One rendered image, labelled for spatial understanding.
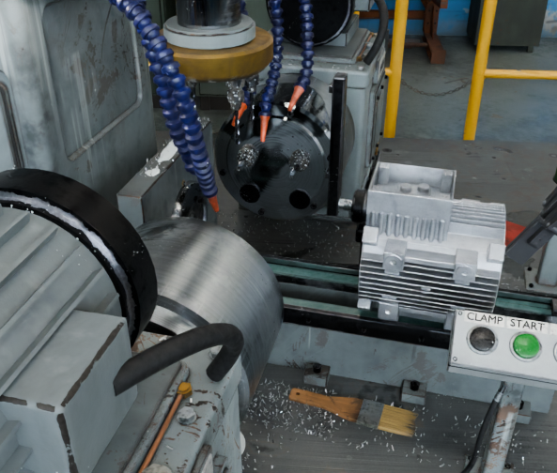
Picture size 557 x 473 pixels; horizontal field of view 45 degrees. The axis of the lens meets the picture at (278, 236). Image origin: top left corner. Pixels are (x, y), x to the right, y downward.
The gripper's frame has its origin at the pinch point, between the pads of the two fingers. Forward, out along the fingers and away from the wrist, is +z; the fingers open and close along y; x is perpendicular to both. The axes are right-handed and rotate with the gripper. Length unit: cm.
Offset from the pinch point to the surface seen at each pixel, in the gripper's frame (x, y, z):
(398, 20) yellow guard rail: -20, -235, 46
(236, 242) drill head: -34.1, 17.1, 14.9
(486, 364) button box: -1.5, 20.7, 7.4
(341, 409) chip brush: -5.4, 9.1, 37.3
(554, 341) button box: 3.7, 17.3, 1.5
